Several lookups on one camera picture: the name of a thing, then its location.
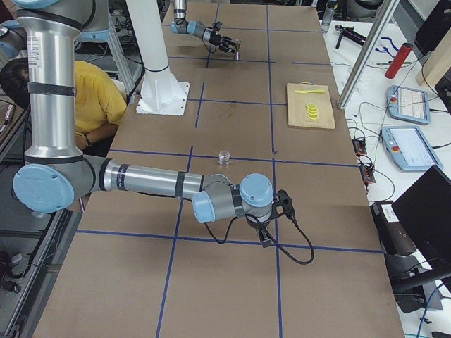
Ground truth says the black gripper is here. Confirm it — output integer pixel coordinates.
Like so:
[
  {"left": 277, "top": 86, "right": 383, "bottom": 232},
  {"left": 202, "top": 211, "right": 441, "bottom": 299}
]
[
  {"left": 245, "top": 213, "right": 271, "bottom": 246},
  {"left": 206, "top": 27, "right": 241, "bottom": 54}
]

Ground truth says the clear glass measuring cup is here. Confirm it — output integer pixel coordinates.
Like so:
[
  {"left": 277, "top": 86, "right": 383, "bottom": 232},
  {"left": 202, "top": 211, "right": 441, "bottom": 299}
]
[{"left": 218, "top": 149, "right": 230, "bottom": 166}]

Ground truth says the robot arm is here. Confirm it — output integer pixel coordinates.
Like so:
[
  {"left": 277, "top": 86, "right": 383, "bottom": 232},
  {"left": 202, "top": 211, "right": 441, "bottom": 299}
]
[
  {"left": 171, "top": 0, "right": 241, "bottom": 58},
  {"left": 1, "top": 1, "right": 276, "bottom": 245}
]

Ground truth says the yellow plastic knife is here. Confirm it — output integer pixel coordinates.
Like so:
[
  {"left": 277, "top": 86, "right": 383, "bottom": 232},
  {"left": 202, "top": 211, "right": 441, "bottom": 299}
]
[{"left": 294, "top": 89, "right": 326, "bottom": 94}]

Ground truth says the bamboo cutting board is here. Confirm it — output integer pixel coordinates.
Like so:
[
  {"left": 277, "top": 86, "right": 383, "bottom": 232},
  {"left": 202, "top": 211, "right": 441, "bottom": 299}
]
[{"left": 286, "top": 83, "right": 335, "bottom": 130}]

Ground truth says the clear water bottle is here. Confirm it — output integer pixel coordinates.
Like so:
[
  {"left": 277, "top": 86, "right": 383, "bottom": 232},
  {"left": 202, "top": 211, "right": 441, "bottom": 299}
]
[{"left": 321, "top": 0, "right": 337, "bottom": 33}]

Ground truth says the orange circuit board lower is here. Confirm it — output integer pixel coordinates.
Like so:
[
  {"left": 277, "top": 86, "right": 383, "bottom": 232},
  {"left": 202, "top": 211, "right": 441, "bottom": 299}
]
[{"left": 359, "top": 163, "right": 376, "bottom": 185}]

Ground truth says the orange circuit board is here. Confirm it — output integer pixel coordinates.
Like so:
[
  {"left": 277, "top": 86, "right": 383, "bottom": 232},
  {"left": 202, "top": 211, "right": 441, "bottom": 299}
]
[
  {"left": 359, "top": 163, "right": 376, "bottom": 185},
  {"left": 352, "top": 138, "right": 367, "bottom": 156}
]

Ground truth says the black handheld tool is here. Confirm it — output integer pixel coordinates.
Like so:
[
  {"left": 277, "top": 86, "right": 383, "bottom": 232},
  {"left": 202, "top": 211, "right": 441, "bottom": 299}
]
[{"left": 335, "top": 25, "right": 366, "bottom": 49}]

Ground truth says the orange circuit board upper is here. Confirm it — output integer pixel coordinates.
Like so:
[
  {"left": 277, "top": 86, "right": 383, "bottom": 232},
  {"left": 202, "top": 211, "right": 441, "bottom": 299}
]
[{"left": 352, "top": 138, "right": 367, "bottom": 156}]

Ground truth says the black box with label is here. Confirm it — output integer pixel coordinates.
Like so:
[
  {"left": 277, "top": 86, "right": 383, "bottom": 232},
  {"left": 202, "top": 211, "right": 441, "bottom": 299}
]
[{"left": 370, "top": 201, "right": 416, "bottom": 256}]

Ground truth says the person in yellow shirt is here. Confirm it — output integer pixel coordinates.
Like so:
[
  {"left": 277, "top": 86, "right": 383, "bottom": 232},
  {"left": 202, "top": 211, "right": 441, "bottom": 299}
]
[{"left": 1, "top": 58, "right": 127, "bottom": 156}]

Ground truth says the black computer monitor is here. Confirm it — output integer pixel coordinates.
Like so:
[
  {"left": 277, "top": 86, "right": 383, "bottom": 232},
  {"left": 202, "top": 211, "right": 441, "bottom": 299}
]
[{"left": 393, "top": 165, "right": 450, "bottom": 263}]

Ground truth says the near teach pendant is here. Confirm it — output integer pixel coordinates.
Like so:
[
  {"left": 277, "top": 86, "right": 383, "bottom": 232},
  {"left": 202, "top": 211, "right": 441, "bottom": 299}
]
[{"left": 381, "top": 126, "right": 443, "bottom": 172}]

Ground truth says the teach pendant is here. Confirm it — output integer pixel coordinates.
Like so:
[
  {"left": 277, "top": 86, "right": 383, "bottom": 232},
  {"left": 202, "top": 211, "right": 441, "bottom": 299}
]
[
  {"left": 387, "top": 85, "right": 431, "bottom": 125},
  {"left": 381, "top": 126, "right": 443, "bottom": 172}
]

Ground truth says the red thermos bottle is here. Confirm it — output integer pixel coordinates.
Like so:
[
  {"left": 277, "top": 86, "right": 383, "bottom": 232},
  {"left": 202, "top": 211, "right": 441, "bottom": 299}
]
[{"left": 385, "top": 42, "right": 413, "bottom": 79}]

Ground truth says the far teach pendant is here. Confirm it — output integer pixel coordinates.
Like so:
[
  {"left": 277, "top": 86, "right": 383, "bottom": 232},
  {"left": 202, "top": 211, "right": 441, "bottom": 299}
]
[{"left": 387, "top": 85, "right": 431, "bottom": 125}]

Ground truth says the black camera cable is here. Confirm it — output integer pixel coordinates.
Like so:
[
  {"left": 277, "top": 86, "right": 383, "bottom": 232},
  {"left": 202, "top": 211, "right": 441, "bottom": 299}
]
[{"left": 204, "top": 211, "right": 315, "bottom": 265}]

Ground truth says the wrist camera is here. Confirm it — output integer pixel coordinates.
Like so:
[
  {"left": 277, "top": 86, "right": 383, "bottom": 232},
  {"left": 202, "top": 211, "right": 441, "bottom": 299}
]
[
  {"left": 212, "top": 21, "right": 222, "bottom": 32},
  {"left": 271, "top": 189, "right": 295, "bottom": 220}
]

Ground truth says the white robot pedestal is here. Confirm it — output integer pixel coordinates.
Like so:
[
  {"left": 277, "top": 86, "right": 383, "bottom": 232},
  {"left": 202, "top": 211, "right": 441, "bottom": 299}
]
[{"left": 126, "top": 0, "right": 190, "bottom": 116}]

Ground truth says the blue lanyard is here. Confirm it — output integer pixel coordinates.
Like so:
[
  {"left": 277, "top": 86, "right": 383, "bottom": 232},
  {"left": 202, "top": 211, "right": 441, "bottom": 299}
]
[{"left": 375, "top": 37, "right": 400, "bottom": 57}]

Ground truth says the aluminium frame post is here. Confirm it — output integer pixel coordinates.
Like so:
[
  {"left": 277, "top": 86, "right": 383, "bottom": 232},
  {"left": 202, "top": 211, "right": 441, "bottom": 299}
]
[{"left": 338, "top": 0, "right": 400, "bottom": 110}]

